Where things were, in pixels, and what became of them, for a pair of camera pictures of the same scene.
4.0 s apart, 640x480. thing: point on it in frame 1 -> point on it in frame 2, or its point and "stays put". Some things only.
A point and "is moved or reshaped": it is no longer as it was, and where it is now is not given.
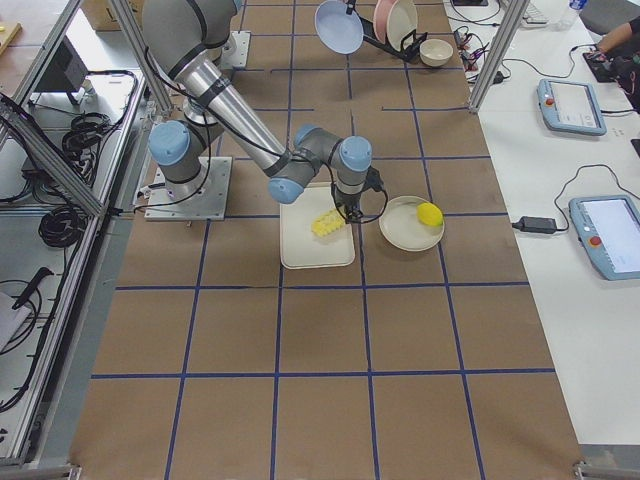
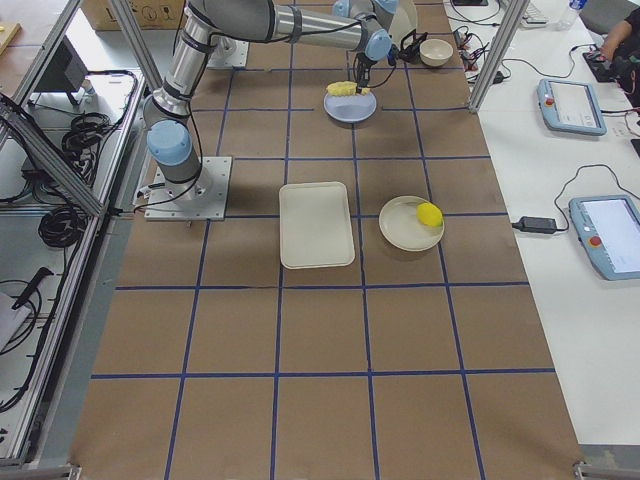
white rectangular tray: x=313 y=233 stays put
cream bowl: x=436 y=52 stays put
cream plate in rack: x=401 y=20 stays put
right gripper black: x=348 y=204 -> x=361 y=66
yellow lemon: x=430 y=213 stays put
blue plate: x=341 y=31 is moved or reshaped
